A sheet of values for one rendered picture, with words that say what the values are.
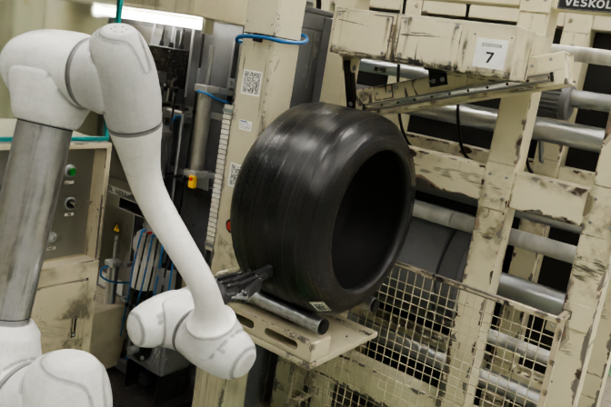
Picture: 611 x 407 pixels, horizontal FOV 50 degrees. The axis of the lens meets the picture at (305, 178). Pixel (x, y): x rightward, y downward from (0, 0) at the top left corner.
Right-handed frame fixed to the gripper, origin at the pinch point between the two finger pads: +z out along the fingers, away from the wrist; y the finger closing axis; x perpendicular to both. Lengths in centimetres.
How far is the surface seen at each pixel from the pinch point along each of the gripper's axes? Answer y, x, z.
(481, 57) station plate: -28, -58, 55
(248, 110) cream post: 31, -35, 27
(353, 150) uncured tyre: -12.1, -33.1, 18.8
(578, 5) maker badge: -42, -74, 89
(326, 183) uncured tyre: -11.1, -25.5, 9.5
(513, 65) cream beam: -37, -56, 56
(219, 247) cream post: 35.2, 9.3, 20.9
